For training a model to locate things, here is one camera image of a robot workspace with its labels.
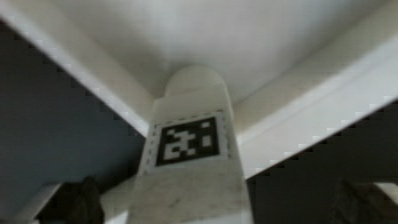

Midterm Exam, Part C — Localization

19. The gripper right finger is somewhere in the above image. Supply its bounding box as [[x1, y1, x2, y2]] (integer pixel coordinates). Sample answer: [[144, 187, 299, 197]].
[[331, 180, 398, 224]]

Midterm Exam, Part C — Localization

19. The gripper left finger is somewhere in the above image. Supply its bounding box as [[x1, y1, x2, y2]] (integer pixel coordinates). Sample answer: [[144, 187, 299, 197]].
[[11, 175, 107, 224]]

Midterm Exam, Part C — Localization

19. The white square tabletop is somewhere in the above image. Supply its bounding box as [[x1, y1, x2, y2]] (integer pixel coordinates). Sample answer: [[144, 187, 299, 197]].
[[0, 0, 398, 175]]

